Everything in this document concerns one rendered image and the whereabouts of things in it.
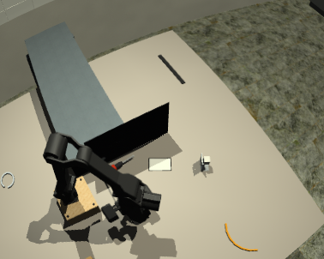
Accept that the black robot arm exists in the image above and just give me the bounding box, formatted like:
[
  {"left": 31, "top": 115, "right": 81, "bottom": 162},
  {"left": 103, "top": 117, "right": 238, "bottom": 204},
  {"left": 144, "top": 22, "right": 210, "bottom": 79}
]
[{"left": 43, "top": 132, "right": 162, "bottom": 225}]

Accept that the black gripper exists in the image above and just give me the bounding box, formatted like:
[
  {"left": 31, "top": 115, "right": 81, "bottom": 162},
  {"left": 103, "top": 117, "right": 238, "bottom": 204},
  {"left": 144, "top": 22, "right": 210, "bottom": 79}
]
[{"left": 101, "top": 185, "right": 152, "bottom": 222}]

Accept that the white rectangle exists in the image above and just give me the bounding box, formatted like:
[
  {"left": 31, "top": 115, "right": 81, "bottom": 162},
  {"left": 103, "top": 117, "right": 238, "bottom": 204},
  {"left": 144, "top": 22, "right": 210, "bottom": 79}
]
[{"left": 149, "top": 159, "right": 171, "bottom": 170}]

